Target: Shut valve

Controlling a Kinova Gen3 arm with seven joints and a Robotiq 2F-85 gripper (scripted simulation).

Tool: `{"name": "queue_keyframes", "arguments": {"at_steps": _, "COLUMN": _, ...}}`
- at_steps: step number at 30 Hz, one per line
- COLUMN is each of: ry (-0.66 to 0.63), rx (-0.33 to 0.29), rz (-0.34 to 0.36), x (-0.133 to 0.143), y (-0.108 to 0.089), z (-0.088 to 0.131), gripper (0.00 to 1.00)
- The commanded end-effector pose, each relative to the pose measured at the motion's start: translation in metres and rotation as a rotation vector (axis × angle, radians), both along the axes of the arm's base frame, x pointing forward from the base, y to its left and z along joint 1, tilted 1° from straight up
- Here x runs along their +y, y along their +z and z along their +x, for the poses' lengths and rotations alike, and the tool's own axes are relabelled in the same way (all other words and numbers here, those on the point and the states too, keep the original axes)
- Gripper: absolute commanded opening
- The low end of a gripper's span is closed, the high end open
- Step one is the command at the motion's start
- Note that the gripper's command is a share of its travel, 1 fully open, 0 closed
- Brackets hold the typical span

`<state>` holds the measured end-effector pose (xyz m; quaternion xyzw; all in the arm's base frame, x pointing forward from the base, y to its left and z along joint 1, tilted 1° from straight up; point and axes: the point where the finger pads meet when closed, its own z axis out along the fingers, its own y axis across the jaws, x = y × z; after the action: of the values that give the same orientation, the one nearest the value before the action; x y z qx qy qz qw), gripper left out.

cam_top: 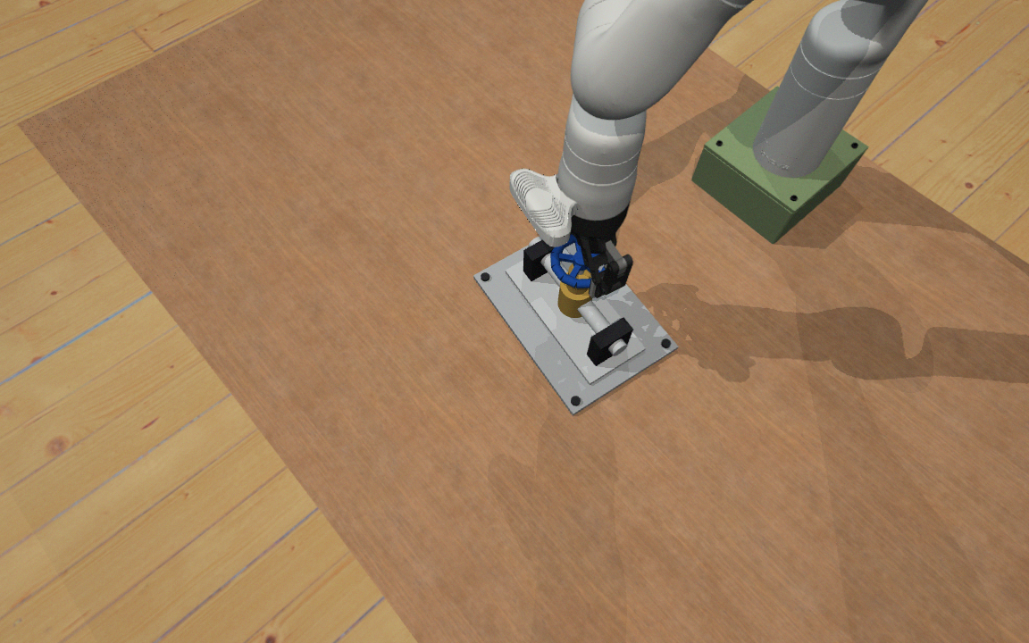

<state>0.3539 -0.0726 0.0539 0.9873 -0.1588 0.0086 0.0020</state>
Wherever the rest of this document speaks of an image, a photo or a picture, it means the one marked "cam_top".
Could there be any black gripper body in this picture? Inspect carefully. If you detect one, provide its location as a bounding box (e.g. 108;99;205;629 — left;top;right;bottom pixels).
571;203;630;254

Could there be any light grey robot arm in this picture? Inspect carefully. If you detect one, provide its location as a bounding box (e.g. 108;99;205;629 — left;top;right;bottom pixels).
509;0;928;247

